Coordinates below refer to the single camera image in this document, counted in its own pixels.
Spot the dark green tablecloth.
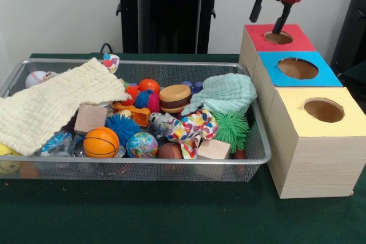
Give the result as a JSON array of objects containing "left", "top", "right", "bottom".
[
  {"left": 341, "top": 62, "right": 366, "bottom": 85},
  {"left": 0, "top": 52, "right": 366, "bottom": 244}
]

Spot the plain wooden cube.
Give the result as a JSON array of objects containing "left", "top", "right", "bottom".
[{"left": 196, "top": 139, "right": 232, "bottom": 161}]

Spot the cream waffle cloth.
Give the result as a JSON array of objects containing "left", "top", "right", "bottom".
[{"left": 0, "top": 57, "right": 132, "bottom": 156}]

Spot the orange basketball toy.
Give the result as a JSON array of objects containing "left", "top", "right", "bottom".
[{"left": 83, "top": 126, "right": 120, "bottom": 158}]

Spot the black stand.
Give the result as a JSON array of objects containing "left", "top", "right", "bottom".
[{"left": 330, "top": 0, "right": 366, "bottom": 69}]

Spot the shallow wire mesh bin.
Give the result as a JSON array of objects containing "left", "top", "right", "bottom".
[{"left": 0, "top": 58, "right": 272, "bottom": 183}]

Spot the green spiky ball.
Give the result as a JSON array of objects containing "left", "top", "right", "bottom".
[{"left": 213, "top": 110, "right": 251, "bottom": 153}]

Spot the brown football toy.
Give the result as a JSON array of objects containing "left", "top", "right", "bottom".
[{"left": 157, "top": 143, "right": 184, "bottom": 159}]

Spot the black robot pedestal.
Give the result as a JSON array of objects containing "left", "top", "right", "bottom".
[{"left": 110, "top": 0, "right": 231, "bottom": 54}]

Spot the mint green waffle cloth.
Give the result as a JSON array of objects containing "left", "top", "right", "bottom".
[{"left": 180, "top": 73, "right": 257, "bottom": 117}]

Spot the blue spiky ball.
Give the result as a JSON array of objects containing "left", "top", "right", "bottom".
[{"left": 105, "top": 113, "right": 142, "bottom": 147}]

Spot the striped wooden burger toy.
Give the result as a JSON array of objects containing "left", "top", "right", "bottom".
[{"left": 158, "top": 84, "right": 192, "bottom": 114}]

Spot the globe print ball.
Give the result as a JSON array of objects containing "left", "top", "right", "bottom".
[{"left": 126, "top": 132, "right": 159, "bottom": 159}]

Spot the colourful patterned cloth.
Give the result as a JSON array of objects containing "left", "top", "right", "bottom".
[{"left": 167, "top": 109, "right": 220, "bottom": 159}]

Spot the wooden three-hole box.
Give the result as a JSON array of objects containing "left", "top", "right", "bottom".
[{"left": 238, "top": 23, "right": 366, "bottom": 199}]

